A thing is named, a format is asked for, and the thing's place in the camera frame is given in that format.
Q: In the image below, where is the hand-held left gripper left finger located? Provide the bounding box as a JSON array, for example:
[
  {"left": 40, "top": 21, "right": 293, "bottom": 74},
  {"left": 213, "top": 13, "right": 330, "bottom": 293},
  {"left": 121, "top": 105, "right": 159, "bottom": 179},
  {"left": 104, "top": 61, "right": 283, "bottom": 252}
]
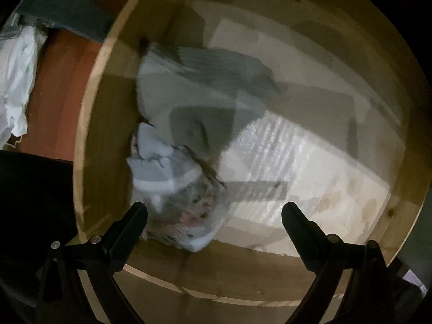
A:
[{"left": 35, "top": 202, "right": 149, "bottom": 324}]

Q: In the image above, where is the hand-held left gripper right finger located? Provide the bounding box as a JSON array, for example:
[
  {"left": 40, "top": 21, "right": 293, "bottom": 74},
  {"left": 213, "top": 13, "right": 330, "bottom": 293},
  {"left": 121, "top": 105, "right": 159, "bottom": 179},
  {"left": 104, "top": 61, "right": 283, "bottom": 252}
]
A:
[{"left": 282, "top": 202, "right": 402, "bottom": 324}]

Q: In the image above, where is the clear plastic bag of clothes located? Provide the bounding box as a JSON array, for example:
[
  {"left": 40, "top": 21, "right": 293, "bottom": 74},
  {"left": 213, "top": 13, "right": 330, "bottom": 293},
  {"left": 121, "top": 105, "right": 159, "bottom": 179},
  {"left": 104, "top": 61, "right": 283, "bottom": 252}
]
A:
[{"left": 143, "top": 155, "right": 230, "bottom": 253}]

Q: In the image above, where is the light blue underwear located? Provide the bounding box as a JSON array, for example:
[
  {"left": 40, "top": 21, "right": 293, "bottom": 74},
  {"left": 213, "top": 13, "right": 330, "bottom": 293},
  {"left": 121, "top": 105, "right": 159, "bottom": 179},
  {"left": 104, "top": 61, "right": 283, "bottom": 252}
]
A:
[{"left": 126, "top": 121, "right": 203, "bottom": 206}]

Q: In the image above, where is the grey underwear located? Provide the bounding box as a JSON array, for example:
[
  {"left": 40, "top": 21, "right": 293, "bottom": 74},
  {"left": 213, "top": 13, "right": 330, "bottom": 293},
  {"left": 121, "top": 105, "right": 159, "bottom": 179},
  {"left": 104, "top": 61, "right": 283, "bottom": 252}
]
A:
[{"left": 135, "top": 42, "right": 281, "bottom": 163}]

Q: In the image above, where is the white drawer liner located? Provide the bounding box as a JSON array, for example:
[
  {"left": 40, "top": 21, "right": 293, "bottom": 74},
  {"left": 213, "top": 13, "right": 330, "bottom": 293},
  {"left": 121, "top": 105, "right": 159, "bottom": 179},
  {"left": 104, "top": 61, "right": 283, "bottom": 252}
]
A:
[{"left": 182, "top": 0, "right": 402, "bottom": 254}]

